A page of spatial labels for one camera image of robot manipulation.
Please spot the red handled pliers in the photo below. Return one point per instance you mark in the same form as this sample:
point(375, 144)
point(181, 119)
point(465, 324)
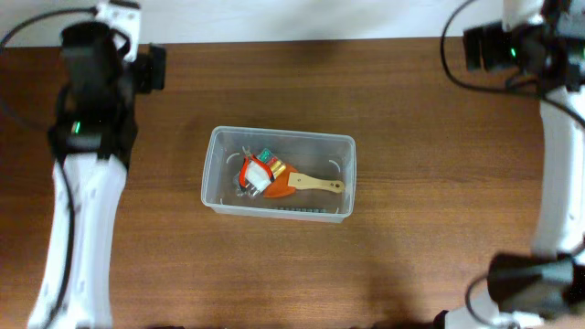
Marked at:
point(254, 173)

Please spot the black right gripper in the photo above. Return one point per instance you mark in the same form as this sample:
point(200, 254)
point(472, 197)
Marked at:
point(491, 39)

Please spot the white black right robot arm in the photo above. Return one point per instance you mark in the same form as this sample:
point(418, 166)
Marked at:
point(544, 42)

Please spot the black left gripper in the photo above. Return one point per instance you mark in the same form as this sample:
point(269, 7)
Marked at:
point(154, 68)

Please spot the orange socket bit rail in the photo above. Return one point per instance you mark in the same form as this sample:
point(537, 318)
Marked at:
point(302, 209)

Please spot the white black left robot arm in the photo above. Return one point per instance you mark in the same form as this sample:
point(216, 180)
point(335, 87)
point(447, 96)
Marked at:
point(91, 142)

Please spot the clear plastic container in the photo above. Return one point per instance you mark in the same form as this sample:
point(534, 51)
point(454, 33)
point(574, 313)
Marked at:
point(320, 155)

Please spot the orange scraper wooden handle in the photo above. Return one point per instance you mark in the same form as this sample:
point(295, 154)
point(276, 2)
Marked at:
point(290, 180)

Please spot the clear case coloured bits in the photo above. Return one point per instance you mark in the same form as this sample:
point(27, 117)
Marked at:
point(271, 160)

